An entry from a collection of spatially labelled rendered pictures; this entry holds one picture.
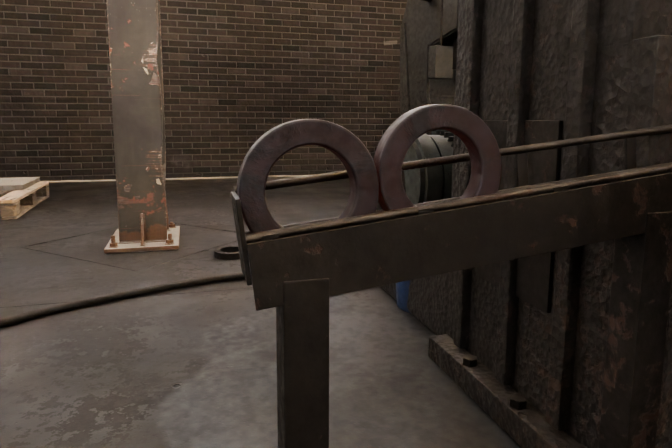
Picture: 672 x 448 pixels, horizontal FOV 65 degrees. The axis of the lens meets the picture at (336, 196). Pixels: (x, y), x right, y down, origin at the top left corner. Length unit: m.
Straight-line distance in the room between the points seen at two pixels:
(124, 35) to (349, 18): 4.35
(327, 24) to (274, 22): 0.67
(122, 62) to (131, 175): 0.62
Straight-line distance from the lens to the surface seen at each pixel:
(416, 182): 2.04
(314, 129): 0.67
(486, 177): 0.77
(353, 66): 7.09
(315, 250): 0.67
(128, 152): 3.19
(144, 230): 3.24
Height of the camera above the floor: 0.73
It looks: 8 degrees down
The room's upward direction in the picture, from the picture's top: straight up
